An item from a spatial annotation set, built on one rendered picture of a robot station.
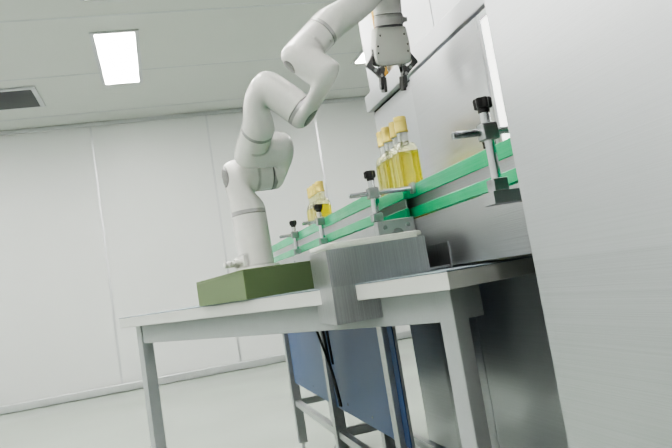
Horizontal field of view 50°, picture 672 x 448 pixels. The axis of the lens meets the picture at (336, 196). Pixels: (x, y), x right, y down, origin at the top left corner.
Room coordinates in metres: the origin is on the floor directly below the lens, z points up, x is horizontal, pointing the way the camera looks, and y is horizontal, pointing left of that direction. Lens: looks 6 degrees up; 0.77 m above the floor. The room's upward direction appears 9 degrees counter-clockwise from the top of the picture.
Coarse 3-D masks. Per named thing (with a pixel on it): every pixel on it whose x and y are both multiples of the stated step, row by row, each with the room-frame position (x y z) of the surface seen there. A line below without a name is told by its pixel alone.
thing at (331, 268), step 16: (400, 240) 1.54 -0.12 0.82; (416, 240) 1.55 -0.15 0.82; (320, 256) 1.55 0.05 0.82; (336, 256) 1.50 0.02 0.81; (352, 256) 1.51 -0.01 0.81; (368, 256) 1.52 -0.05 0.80; (384, 256) 1.53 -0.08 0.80; (400, 256) 1.54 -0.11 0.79; (416, 256) 1.55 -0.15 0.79; (432, 256) 1.67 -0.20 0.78; (448, 256) 1.58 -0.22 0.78; (320, 272) 1.57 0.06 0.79; (336, 272) 1.50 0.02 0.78; (352, 272) 1.51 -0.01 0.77; (368, 272) 1.52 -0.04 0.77; (384, 272) 1.53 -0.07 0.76; (400, 272) 1.54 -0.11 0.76; (416, 272) 1.54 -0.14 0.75; (320, 288) 1.60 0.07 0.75
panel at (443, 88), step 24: (480, 24) 1.64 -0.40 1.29; (456, 48) 1.77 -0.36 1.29; (480, 48) 1.65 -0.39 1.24; (432, 72) 1.94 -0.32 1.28; (456, 72) 1.80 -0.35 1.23; (480, 72) 1.67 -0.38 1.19; (432, 96) 1.97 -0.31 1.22; (456, 96) 1.82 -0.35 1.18; (480, 96) 1.70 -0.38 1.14; (432, 120) 1.99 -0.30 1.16; (456, 120) 1.85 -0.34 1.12; (432, 144) 2.02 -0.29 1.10; (456, 144) 1.87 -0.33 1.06; (480, 144) 1.74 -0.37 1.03; (432, 168) 2.05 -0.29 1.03
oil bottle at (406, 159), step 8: (400, 144) 1.87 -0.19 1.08; (408, 144) 1.87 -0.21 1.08; (400, 152) 1.86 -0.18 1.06; (408, 152) 1.87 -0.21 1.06; (416, 152) 1.87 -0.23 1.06; (400, 160) 1.86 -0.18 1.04; (408, 160) 1.87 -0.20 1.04; (416, 160) 1.87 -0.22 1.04; (400, 168) 1.87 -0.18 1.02; (408, 168) 1.87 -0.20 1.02; (416, 168) 1.87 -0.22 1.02; (400, 176) 1.88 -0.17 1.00; (408, 176) 1.86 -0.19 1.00; (416, 176) 1.87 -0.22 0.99; (400, 184) 1.89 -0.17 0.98; (408, 184) 1.86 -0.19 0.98
